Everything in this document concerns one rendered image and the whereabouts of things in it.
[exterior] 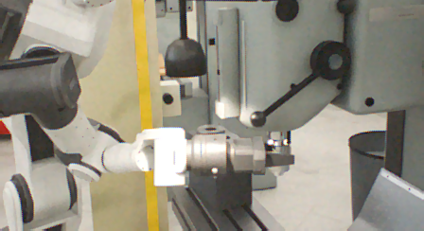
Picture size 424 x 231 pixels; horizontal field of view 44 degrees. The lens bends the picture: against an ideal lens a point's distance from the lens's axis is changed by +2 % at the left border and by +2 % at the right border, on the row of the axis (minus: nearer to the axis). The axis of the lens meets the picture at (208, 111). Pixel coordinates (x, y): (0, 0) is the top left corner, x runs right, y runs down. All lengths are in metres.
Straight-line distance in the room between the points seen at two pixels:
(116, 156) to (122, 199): 1.74
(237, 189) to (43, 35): 0.73
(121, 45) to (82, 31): 1.59
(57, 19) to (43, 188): 0.57
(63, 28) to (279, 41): 0.45
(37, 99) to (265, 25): 0.46
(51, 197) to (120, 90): 1.30
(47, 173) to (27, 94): 0.50
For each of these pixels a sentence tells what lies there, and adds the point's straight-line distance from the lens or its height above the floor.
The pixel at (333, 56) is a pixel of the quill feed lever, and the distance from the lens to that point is 0.95.
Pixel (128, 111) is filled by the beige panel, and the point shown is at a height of 0.91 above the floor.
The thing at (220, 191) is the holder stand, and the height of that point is 1.00.
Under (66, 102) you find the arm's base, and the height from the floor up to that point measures 1.38.
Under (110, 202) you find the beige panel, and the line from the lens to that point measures 2.93.
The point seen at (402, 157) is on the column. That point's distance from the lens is 1.38.
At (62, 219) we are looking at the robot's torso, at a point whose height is 0.93.
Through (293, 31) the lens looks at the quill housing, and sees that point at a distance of 0.94.
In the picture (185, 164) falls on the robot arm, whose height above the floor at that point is 1.24.
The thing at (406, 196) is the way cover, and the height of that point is 1.07.
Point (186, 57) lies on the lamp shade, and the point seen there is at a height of 1.48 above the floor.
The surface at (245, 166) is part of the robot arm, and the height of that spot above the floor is 1.23.
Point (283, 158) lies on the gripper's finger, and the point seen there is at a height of 1.24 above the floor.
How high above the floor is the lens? 1.62
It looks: 15 degrees down
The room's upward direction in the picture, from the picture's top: 2 degrees counter-clockwise
